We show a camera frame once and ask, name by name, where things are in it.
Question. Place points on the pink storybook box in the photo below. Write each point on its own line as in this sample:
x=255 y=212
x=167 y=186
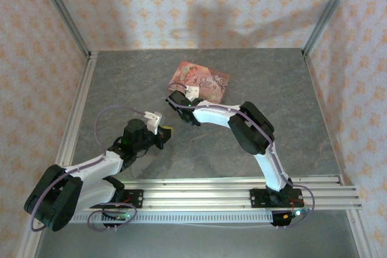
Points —
x=205 y=79

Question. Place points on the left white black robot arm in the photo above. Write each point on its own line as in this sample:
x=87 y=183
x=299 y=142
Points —
x=93 y=167

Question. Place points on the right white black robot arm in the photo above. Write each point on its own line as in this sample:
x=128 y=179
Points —
x=211 y=116

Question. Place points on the small green-lit circuit board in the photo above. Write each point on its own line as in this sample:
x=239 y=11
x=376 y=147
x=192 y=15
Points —
x=297 y=212
x=121 y=216

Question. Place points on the aluminium table edge rail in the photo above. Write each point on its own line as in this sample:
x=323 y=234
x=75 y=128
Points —
x=75 y=113
x=323 y=104

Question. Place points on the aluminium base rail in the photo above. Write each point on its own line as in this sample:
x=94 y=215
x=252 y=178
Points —
x=196 y=191

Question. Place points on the aluminium frame post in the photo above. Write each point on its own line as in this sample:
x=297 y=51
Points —
x=326 y=13
x=63 y=13

